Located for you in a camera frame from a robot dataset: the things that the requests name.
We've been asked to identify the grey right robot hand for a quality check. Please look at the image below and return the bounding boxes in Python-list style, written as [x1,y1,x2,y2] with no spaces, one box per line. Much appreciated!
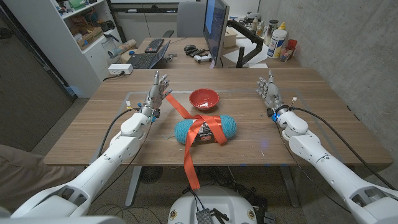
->
[256,70,290,117]

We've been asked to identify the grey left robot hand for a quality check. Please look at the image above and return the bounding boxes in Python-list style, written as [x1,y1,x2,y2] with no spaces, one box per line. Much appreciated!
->
[141,70,173,118]

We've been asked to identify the red bowl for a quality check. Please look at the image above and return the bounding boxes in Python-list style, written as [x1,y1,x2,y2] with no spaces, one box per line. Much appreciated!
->
[188,88,220,111]

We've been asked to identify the teal yarn skein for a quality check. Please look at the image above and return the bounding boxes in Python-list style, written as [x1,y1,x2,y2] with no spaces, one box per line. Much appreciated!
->
[174,114,238,145]

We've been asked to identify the orange ribbon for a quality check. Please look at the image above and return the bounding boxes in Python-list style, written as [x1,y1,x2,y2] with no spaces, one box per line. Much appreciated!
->
[164,93,228,191]

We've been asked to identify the dark laptop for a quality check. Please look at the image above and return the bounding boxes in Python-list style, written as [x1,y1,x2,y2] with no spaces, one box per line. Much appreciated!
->
[126,39,171,70]

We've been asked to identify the clear glass cup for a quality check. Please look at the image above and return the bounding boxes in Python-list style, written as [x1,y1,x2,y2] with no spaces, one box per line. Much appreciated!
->
[279,46,295,62]

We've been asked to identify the white paper sheet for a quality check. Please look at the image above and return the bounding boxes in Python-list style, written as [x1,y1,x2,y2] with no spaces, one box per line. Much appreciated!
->
[223,37,271,65]

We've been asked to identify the white power strip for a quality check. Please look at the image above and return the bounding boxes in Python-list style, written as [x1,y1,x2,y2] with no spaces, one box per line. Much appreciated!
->
[108,63,134,76]

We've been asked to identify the black keyboard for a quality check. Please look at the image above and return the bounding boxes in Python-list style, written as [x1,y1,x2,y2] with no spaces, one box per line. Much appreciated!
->
[144,38,165,54]

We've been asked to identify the white canister blue label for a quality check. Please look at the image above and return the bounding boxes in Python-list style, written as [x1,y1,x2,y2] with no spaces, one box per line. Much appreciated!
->
[267,29,287,60]

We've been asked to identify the rolled paper tube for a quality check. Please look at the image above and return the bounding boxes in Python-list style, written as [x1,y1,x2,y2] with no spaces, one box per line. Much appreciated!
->
[108,39,137,58]

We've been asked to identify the white game controller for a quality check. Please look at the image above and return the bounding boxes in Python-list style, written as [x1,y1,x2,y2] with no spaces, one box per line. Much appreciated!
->
[193,54,213,64]

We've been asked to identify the black remote control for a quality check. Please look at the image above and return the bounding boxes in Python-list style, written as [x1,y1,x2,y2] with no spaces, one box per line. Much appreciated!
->
[185,47,208,58]

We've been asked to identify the dark lid jar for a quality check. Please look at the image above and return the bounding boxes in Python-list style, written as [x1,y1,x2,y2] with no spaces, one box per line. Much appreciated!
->
[264,19,279,46]

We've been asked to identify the light wooden box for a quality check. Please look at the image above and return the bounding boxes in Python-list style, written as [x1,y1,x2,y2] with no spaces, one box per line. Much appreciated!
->
[223,27,238,49]

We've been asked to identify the white low cabinet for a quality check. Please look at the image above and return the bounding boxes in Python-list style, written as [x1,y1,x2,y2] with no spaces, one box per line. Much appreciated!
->
[116,12,178,44]

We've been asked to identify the black round fan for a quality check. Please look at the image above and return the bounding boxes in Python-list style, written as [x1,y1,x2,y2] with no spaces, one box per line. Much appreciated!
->
[139,166,164,185]

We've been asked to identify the white shelf unit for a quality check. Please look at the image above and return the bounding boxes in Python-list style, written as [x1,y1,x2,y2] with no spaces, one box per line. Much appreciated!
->
[2,0,123,99]

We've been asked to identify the grey office chair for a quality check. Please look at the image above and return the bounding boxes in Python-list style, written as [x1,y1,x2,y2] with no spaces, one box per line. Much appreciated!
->
[162,1,208,39]

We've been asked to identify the cardboard box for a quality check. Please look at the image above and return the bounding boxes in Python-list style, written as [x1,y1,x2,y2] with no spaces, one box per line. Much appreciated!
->
[70,26,104,50]

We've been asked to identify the black computer monitor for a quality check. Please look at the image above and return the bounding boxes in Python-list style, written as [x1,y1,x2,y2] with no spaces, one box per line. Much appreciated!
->
[203,0,230,66]

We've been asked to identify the grey table leg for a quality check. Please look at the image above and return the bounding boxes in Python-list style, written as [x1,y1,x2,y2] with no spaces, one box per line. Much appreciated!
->
[124,166,143,208]
[279,166,300,208]

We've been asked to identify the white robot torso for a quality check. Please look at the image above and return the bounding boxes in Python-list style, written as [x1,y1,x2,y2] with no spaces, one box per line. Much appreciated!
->
[167,185,258,224]

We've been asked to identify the grey finned electronics module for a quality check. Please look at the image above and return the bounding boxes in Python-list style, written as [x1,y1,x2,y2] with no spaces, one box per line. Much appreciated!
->
[195,208,215,224]

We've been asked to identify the person leg beige trousers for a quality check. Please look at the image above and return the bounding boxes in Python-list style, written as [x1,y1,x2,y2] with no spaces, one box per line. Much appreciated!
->
[0,144,86,212]

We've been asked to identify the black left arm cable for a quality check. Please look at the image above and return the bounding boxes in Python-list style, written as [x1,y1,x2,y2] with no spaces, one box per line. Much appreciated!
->
[96,107,142,159]

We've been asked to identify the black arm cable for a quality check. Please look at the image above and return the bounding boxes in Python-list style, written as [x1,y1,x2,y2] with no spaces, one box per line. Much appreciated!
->
[96,107,142,159]
[289,106,397,191]

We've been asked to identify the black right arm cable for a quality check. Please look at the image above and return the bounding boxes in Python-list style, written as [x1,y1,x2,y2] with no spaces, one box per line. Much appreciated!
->
[289,106,397,191]

